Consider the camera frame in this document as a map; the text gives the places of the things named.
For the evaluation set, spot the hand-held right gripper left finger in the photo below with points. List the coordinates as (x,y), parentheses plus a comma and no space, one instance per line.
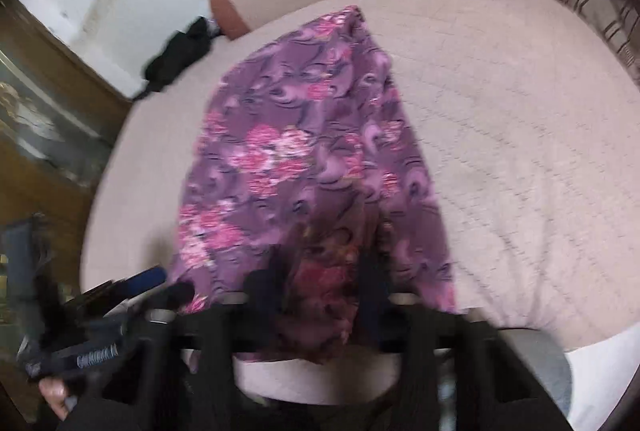
(265,306)

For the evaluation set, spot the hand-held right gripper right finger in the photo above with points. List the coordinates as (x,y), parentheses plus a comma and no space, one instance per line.
(375,301)

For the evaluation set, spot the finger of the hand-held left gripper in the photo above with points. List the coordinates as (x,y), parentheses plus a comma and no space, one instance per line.
(172,296)
(142,277)

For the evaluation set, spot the purple floral long-sleeved shirt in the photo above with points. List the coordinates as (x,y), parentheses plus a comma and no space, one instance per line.
(300,151)

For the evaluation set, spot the person's left hand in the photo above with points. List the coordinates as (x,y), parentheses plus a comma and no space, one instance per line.
(52,393)

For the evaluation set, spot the wooden door with glass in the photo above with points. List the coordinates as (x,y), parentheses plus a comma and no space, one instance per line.
(45,136)

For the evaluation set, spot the person's right leg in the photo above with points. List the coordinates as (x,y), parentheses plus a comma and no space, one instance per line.
(545,366)

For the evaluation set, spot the pink quilted mattress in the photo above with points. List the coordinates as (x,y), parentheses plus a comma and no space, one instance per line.
(500,136)

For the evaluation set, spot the black cloth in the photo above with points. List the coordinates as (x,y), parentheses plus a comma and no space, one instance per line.
(175,56)

